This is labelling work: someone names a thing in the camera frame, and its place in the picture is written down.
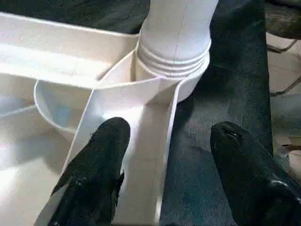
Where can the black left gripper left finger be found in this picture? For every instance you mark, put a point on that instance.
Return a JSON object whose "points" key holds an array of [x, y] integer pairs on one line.
{"points": [[89, 179]]}

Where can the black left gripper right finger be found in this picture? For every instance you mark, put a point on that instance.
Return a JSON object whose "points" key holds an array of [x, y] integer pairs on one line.
{"points": [[254, 183]]}

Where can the white plastic table leg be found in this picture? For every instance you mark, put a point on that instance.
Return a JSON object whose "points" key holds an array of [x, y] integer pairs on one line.
{"points": [[176, 33]]}

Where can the metal chair frame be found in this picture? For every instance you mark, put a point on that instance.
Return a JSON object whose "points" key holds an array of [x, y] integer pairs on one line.
{"points": [[282, 21]]}

